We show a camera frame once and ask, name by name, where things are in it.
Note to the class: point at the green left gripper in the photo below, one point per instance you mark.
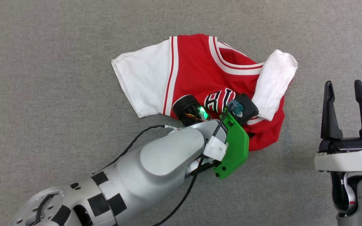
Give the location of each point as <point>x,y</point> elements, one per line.
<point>237,147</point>

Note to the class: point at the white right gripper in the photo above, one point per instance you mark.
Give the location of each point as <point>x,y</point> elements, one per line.
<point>347,160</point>

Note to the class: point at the red and white basketball jersey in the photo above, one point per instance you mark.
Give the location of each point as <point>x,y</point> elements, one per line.
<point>193,62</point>

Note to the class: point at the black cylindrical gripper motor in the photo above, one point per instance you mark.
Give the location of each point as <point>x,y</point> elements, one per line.
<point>184,106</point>

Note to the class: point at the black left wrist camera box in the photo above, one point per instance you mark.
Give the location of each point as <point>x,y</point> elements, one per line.
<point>248,108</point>

